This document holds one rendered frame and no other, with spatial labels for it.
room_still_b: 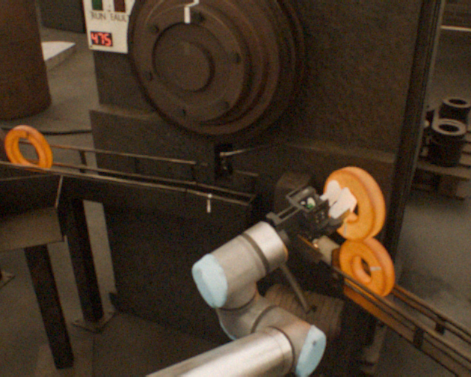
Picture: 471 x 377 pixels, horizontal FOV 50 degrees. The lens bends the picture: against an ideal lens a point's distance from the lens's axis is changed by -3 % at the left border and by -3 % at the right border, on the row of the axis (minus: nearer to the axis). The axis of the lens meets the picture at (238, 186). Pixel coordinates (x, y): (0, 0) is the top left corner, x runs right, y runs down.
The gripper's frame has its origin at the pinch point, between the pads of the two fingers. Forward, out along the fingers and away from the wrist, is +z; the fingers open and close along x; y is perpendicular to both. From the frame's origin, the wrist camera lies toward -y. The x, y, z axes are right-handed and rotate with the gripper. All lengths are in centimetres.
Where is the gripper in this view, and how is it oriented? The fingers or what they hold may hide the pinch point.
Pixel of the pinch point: (353, 196)
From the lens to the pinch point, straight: 109.9
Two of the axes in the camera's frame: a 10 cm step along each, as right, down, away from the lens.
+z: 8.2, -4.9, 3.1
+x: -5.3, -4.1, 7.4
